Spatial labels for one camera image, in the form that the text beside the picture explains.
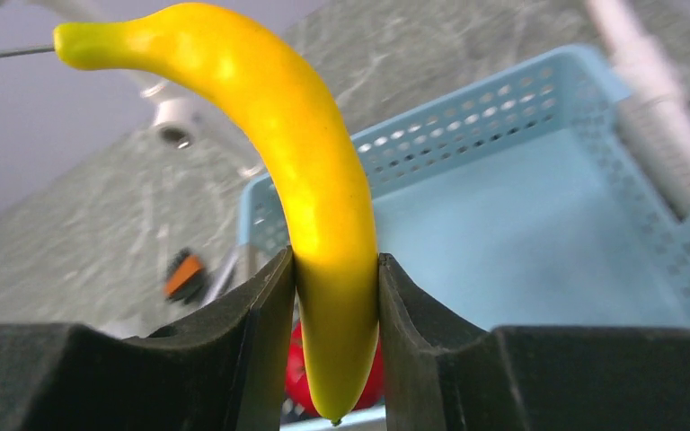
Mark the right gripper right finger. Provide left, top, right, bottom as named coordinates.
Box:
left=379, top=254, right=690, bottom=430

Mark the silver combination wrench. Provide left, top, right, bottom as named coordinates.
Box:
left=199, top=244, right=246, bottom=308

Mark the white frame pole far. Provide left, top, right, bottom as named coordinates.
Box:
left=585, top=0, right=690, bottom=219

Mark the light blue plastic basket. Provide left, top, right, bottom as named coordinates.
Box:
left=237, top=42, right=690, bottom=431

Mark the yellow fake banana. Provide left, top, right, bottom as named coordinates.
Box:
left=53, top=2, right=378, bottom=423

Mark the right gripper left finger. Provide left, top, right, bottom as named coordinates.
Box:
left=0, top=248, right=294, bottom=430

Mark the black orange hex key set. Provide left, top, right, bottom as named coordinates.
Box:
left=164, top=248, right=208, bottom=303

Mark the red fake fruit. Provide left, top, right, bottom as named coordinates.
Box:
left=285, top=322, right=385, bottom=417

